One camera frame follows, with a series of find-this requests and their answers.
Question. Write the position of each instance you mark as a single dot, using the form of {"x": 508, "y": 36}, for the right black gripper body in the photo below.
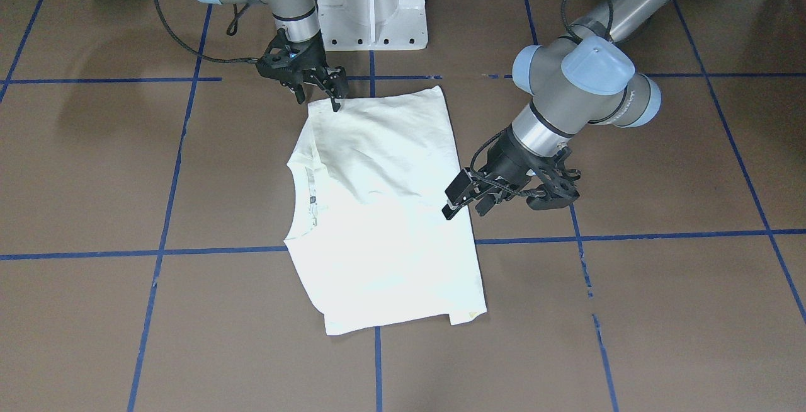
{"x": 313, "y": 59}

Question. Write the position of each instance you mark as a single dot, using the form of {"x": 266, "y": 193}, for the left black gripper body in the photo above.
{"x": 507, "y": 159}

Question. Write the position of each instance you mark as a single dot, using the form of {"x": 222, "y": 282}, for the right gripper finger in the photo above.
{"x": 336, "y": 86}
{"x": 300, "y": 93}

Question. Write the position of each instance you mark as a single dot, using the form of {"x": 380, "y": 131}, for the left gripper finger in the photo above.
{"x": 463, "y": 190}
{"x": 488, "y": 202}

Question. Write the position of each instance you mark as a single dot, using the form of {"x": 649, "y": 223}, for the cream long-sleeve cat shirt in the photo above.
{"x": 368, "y": 239}

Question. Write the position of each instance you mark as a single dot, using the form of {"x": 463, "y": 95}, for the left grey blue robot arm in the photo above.
{"x": 582, "y": 78}

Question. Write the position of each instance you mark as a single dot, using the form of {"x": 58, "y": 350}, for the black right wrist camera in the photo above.
{"x": 277, "y": 61}

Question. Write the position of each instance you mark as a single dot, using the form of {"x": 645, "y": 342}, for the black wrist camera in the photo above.
{"x": 277, "y": 61}
{"x": 558, "y": 189}

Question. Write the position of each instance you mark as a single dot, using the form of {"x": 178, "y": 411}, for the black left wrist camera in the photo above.
{"x": 558, "y": 189}

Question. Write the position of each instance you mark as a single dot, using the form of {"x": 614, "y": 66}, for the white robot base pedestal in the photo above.
{"x": 358, "y": 25}

